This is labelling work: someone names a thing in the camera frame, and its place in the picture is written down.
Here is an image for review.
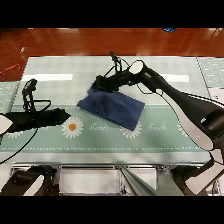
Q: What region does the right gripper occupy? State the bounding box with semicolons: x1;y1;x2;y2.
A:
92;75;118;92

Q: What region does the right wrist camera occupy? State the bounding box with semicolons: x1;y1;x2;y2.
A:
109;50;122;73

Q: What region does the silver frame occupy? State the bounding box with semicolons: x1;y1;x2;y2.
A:
0;161;224;197

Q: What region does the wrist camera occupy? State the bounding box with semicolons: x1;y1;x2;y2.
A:
109;50;122;73
21;78;39;113

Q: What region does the navy blue shirt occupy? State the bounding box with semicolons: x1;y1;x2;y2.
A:
77;87;146;132

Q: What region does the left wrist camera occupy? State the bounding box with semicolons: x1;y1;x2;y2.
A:
21;78;39;113

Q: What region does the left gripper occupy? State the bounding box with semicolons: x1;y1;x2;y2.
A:
34;108;72;128

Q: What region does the black cable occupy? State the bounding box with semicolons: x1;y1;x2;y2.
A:
134;81;174;111
0;126;39;165

